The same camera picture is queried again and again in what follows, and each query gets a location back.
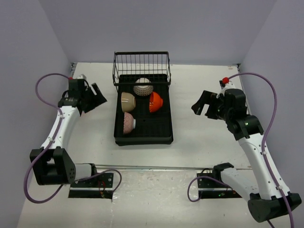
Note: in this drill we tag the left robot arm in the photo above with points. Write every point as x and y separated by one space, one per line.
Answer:
52 164

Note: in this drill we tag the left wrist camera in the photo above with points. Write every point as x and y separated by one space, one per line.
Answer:
82 76

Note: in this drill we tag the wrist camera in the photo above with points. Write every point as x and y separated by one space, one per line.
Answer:
82 76
226 84

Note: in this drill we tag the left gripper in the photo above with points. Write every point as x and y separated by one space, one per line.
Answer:
96 100

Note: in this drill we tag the black dish rack tray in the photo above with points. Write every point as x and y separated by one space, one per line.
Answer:
150 128

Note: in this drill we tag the pink floral ceramic bowl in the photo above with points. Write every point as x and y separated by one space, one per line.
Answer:
129 123

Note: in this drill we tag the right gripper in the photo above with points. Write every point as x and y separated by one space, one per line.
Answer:
209 98

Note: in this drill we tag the brown patterned white bowl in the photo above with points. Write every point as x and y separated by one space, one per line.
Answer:
143 90

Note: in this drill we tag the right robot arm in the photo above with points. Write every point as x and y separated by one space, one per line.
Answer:
270 197

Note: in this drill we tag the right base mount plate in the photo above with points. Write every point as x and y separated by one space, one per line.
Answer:
209 189

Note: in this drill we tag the orange plastic bowl upper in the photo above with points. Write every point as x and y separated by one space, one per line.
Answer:
155 102

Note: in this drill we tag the beige ceramic bowl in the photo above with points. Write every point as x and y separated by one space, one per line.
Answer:
128 102

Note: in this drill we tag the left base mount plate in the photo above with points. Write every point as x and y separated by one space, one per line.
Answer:
100 187

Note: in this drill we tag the black wire basket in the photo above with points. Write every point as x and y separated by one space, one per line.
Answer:
130 66

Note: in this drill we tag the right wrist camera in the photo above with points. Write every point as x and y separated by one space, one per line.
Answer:
226 84

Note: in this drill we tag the base mount plate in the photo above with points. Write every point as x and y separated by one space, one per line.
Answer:
100 187
209 189

